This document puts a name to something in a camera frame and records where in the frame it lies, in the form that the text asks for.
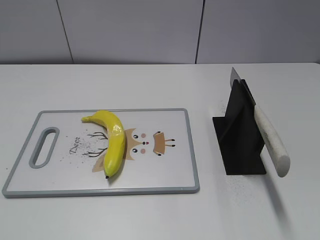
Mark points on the white-handled cleaver knife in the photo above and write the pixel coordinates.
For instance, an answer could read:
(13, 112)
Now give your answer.
(276, 149)

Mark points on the yellow plastic banana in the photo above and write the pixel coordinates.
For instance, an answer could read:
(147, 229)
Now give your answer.
(113, 158)

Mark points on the white grey-rimmed cutting board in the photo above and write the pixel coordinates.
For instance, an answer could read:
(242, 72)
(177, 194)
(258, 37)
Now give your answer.
(63, 157)

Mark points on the black knife stand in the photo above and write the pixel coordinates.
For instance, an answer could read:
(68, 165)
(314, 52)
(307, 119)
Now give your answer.
(239, 139)

